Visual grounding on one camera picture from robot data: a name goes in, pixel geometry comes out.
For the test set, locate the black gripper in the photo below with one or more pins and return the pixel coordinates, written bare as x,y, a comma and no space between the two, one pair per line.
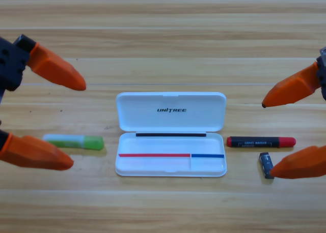
1,97
324,54

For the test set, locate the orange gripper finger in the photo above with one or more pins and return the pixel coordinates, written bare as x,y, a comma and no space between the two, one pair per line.
300,164

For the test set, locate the red and black marker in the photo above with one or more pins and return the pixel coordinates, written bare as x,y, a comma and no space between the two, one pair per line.
259,142

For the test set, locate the white Unitree pencil case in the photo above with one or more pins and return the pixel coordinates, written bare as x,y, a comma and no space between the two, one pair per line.
152,146

